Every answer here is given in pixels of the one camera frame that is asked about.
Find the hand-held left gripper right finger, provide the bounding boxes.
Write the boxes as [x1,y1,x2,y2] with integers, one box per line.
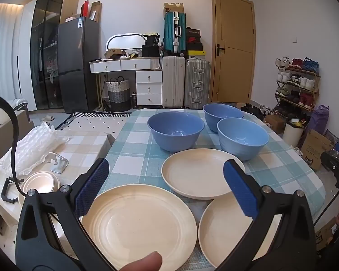
[215,159,318,271]

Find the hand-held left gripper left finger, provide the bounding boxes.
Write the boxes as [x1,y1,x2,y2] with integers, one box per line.
[15,158,113,271]

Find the cream plate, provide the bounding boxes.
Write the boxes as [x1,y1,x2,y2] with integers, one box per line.
[80,184,198,271]
[161,148,246,200]
[198,194,283,269]

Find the blue bowl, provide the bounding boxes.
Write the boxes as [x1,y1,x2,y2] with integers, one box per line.
[202,103,245,133]
[217,117,270,161]
[147,111,205,152]

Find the stack of small cream bowls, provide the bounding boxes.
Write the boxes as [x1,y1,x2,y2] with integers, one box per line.
[18,171,61,204]

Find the person's left hand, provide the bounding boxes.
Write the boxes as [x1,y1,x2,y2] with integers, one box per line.
[120,251,163,271]

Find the cardboard box with cat print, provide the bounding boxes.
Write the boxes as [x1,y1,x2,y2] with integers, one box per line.
[301,129,333,171]

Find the purple bag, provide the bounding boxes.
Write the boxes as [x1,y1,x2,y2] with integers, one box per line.
[309,105,338,136]

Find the metal phone stand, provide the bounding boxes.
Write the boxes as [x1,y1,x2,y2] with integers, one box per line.
[49,152,69,174]

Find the beige checked cloth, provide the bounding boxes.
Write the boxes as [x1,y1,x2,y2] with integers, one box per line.
[0,131,116,260]

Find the white trash bin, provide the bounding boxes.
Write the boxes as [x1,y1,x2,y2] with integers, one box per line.
[282,120,305,149]

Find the flat cardboard box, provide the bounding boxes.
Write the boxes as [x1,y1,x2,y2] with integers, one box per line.
[313,217,338,252]

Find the teal checked tablecloth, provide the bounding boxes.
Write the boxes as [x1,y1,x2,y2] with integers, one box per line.
[97,108,327,271]

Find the black and white rug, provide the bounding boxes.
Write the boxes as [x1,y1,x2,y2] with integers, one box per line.
[55,110,133,132]

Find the metal shoe rack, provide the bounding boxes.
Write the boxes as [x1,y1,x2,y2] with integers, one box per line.
[274,61,321,119]

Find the brown cardboard box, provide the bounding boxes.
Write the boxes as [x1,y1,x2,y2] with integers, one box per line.
[264,114,286,135]

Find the bubble wrap sheet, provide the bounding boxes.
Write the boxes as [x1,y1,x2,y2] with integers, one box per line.
[0,121,70,177]

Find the group of racked sneakers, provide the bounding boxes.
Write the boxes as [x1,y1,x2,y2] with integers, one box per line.
[275,56,320,119]

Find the pile of black sandals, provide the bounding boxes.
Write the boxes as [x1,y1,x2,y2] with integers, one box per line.
[240,103,272,119]

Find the woven laundry basket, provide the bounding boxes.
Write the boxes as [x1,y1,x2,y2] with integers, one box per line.
[106,76,131,113]

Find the silver suitcase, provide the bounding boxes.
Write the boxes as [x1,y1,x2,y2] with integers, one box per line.
[184,59,212,110]

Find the white drawer unit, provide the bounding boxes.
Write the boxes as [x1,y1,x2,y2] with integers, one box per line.
[135,70,163,106]

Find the white dressing table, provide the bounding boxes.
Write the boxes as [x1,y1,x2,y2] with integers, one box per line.
[89,57,162,110]

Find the dark grey fridge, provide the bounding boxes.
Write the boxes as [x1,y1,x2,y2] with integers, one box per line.
[58,16,100,114]

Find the cream suitcase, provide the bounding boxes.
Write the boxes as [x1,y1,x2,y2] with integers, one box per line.
[161,56,186,108]

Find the small cardboard box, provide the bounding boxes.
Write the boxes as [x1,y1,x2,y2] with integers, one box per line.
[105,48,122,60]

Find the white wardrobe panel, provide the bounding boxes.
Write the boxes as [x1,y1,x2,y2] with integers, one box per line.
[17,0,38,112]

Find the wooden door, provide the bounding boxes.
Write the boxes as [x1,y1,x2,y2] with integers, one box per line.
[211,0,256,104]

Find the yellow shoe box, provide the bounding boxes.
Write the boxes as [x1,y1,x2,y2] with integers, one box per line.
[188,50,207,60]

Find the dark glass cabinet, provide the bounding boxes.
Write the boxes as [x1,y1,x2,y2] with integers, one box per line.
[30,0,81,110]

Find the oval mirror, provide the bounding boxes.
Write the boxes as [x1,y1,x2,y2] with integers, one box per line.
[106,32,148,58]

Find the black bag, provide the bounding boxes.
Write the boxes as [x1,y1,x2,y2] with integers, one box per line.
[142,34,161,58]

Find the black shoe box red logo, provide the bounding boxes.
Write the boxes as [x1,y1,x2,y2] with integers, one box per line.
[186,28,202,44]

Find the teal suitcase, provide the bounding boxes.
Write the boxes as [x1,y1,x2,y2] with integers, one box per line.
[163,12,186,57]

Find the tall open cardboard box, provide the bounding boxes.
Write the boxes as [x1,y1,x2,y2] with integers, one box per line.
[90,1,102,23]

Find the cardboard box with black print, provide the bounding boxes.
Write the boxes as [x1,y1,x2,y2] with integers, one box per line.
[163,2,185,15]

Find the black metal bracket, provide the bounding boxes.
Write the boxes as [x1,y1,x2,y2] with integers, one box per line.
[1,176,21,203]

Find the black cable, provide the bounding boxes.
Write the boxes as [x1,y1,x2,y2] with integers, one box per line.
[0,91,28,199]

